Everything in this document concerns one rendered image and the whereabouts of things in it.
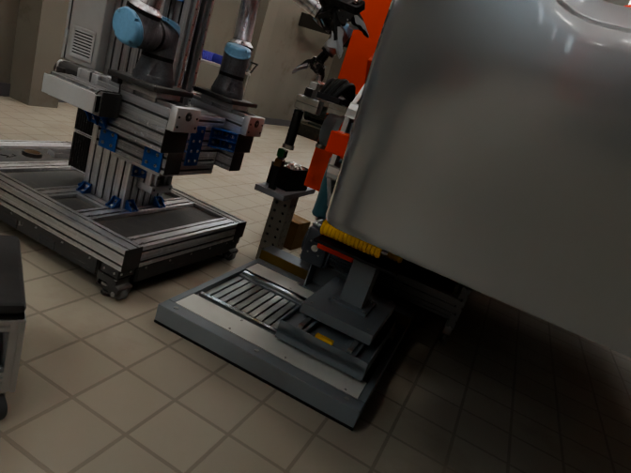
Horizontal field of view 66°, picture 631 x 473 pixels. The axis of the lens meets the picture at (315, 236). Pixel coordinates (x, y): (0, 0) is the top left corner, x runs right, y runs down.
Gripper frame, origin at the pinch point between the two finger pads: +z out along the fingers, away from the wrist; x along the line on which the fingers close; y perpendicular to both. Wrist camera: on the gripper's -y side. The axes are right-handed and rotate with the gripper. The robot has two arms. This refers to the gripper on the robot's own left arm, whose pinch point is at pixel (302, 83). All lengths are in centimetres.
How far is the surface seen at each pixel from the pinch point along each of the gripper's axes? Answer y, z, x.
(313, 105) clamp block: 80, -7, 14
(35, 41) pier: -169, 149, -215
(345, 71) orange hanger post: 20.1, -19.1, 13.1
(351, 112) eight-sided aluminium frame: 92, -15, 26
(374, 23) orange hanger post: 20.2, -42.6, 9.5
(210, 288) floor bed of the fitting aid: 74, 82, 30
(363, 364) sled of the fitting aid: 110, 44, 86
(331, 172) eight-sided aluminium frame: 93, 4, 34
